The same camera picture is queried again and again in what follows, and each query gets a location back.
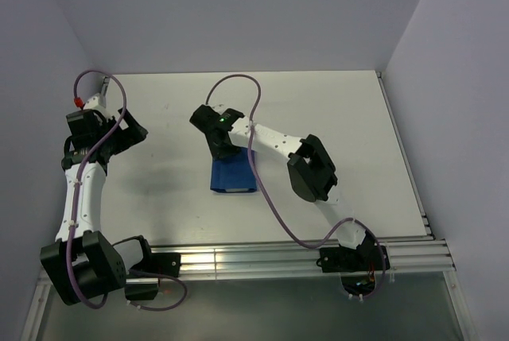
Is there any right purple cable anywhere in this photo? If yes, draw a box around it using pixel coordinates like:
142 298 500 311
204 74 396 302

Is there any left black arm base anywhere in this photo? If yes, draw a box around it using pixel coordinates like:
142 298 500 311
124 253 181 301

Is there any purple cable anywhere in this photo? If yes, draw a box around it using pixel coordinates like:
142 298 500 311
65 68 189 312
204 74 396 302

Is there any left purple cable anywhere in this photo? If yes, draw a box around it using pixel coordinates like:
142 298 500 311
65 68 189 312

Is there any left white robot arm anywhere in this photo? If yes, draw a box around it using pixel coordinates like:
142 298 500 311
40 109 151 308

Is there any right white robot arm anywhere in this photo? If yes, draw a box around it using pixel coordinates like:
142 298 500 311
189 104 385 262

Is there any blue surgical drape cloth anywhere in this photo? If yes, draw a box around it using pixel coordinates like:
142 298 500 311
210 148 258 193

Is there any aluminium extrusion rail frame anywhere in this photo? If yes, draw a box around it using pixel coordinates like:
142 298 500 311
25 71 478 340

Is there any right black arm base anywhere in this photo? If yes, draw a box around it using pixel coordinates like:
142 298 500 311
316 235 390 273

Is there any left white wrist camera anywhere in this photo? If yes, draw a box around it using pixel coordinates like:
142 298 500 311
84 92 112 120

